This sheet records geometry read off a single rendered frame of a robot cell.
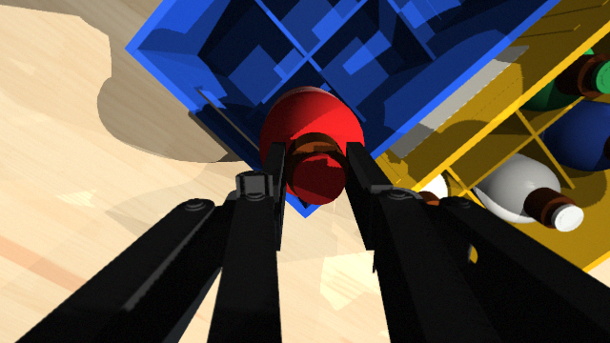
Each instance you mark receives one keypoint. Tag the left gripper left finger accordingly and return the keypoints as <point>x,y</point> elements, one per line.
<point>144,295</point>

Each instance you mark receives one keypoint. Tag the blue bottle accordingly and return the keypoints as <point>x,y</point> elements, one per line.
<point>580,139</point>

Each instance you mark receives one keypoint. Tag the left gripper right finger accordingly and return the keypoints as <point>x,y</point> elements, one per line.
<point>529,293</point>

